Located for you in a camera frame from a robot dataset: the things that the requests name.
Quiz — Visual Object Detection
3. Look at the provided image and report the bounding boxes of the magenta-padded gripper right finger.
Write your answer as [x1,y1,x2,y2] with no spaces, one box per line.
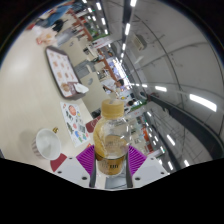
[125,145,169,188]

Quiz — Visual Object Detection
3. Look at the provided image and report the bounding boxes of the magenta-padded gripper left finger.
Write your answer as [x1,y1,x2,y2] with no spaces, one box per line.
[54,144,98,188]

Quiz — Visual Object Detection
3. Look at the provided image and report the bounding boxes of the clear bottle with yellow drink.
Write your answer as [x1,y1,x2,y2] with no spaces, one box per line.
[92,98,132,176]

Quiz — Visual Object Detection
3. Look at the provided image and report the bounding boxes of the colourful printed leaflet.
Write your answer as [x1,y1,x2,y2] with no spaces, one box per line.
[59,101,92,148]

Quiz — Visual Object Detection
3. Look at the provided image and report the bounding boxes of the white ribbed cup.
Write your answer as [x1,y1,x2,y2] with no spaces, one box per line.
[31,126,63,161]

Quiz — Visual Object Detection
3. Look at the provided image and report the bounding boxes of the white napkin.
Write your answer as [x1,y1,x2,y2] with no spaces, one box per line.
[73,82,90,94]

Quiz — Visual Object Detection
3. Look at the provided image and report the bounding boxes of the ceiling strip lights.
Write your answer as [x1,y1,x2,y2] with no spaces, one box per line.
[81,0,219,168]

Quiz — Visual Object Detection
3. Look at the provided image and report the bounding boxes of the brown food tray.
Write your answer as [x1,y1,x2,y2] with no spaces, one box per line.
[44,45,87,101]

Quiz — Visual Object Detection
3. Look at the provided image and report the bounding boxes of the ceiling air conditioner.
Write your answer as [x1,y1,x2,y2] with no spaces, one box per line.
[132,33,148,51]

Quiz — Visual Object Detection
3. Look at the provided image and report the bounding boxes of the black backpack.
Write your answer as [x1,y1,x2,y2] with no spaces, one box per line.
[53,19,69,33]

